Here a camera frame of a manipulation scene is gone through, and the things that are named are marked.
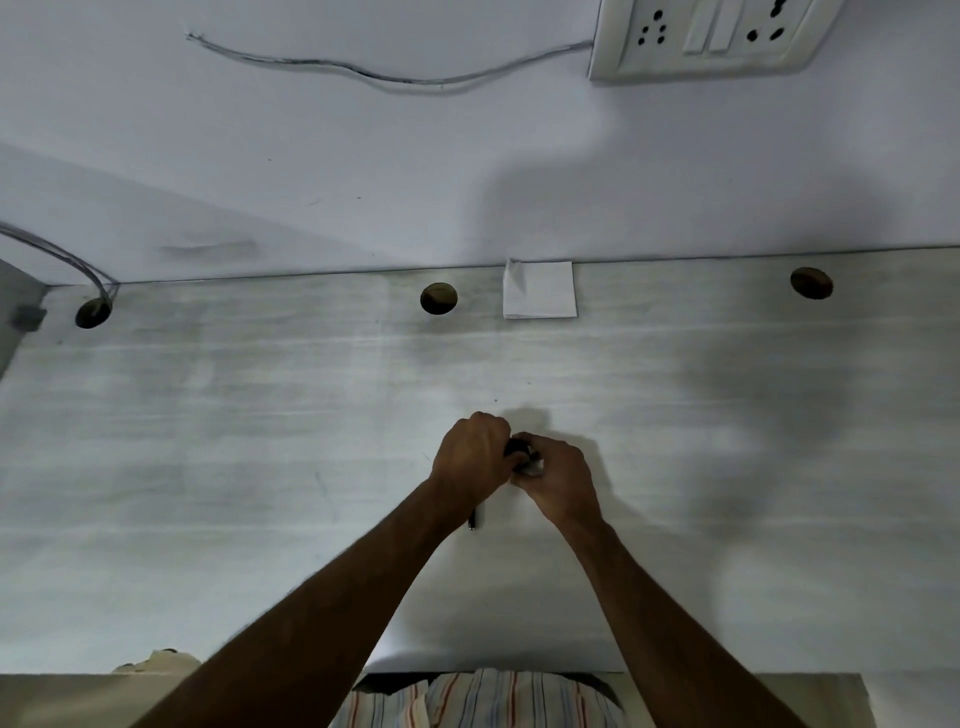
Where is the black pen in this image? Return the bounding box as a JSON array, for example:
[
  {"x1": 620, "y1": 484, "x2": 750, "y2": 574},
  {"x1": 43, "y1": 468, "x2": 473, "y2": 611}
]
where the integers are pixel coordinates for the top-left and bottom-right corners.
[{"x1": 467, "y1": 438, "x2": 543, "y2": 534}]

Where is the beige crumpled cloth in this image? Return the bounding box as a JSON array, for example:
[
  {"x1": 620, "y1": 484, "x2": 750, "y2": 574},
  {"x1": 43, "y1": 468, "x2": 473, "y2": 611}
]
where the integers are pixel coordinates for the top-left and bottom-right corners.
[{"x1": 111, "y1": 648, "x2": 204, "y2": 676}]

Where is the person's right forearm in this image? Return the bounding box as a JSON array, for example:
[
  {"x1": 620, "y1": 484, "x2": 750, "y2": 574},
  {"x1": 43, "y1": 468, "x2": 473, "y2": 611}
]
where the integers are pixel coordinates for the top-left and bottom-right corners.
[{"x1": 553, "y1": 516, "x2": 808, "y2": 728}]

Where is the white folded paper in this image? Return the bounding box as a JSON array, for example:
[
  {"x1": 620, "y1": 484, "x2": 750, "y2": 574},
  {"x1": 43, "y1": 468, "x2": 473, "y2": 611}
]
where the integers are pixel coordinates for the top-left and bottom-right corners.
[{"x1": 501, "y1": 258, "x2": 579, "y2": 321}]

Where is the striped shirt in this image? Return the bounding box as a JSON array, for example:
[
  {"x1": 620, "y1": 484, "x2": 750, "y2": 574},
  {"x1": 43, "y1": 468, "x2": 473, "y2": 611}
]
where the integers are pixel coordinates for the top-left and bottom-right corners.
[{"x1": 328, "y1": 669, "x2": 633, "y2": 728}]

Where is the grey cable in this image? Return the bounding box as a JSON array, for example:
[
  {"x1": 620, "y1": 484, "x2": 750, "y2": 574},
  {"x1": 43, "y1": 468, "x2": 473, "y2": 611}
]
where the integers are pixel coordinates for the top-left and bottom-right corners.
[{"x1": 0, "y1": 220, "x2": 122, "y2": 304}]

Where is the person's left hand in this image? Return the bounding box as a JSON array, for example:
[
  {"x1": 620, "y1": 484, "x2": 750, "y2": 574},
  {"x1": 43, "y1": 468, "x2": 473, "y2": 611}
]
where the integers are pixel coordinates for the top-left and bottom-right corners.
[{"x1": 428, "y1": 411, "x2": 516, "y2": 522}]

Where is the person's right hand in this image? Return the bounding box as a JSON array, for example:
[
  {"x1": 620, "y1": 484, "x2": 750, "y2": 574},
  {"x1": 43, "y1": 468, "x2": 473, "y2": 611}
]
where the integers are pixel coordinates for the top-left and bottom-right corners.
[{"x1": 510, "y1": 431, "x2": 605, "y2": 532}]

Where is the person's left forearm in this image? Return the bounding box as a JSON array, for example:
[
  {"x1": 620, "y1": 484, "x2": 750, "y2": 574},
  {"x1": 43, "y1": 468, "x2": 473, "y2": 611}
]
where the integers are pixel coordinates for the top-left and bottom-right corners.
[{"x1": 131, "y1": 477, "x2": 470, "y2": 728}]

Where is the white wall socket switch plate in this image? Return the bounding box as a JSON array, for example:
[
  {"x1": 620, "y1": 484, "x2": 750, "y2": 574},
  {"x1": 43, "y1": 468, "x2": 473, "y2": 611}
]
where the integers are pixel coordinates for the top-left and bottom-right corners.
[{"x1": 588, "y1": 0, "x2": 835, "y2": 84}]

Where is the thin grey wall wire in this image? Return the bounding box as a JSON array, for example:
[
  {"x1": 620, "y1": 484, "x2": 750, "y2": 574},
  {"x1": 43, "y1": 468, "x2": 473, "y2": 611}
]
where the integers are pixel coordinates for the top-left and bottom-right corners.
[{"x1": 184, "y1": 30, "x2": 598, "y2": 88}]

